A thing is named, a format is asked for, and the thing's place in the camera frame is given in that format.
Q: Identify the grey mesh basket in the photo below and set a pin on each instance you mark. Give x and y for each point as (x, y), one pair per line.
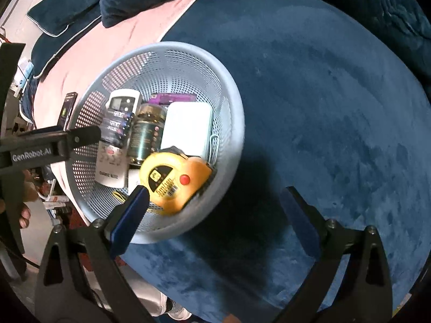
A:
(188, 67)

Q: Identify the amber pill bottle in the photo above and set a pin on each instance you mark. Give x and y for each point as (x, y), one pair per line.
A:
(144, 134)

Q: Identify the white power bank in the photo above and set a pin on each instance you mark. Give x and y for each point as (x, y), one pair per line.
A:
(185, 124)

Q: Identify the dark shiny blister pack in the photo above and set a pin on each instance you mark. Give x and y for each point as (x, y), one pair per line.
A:
(116, 128)

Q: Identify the person's left hand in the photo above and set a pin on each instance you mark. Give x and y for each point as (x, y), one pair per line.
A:
(25, 213)

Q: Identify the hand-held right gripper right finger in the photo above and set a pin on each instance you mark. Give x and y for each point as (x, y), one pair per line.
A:
(299, 218)

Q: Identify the purple stick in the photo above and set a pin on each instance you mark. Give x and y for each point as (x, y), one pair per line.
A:
(168, 99)

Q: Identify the blue pillow with white piping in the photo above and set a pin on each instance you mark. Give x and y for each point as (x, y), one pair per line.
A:
(60, 10)
(43, 59)

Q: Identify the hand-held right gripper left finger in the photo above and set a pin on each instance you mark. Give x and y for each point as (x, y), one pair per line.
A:
(131, 212)

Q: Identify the crumpled blue quilt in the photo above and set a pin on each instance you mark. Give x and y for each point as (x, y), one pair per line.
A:
(387, 13)

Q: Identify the white remote control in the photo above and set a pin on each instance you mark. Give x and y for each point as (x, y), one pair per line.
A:
(121, 102)

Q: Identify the yellow tape measure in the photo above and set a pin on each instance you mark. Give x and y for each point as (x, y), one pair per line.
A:
(168, 175)

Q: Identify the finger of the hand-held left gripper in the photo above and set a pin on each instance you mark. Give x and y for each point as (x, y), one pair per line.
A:
(84, 137)

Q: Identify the black smartphone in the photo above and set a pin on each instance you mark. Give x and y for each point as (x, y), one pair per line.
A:
(67, 111)

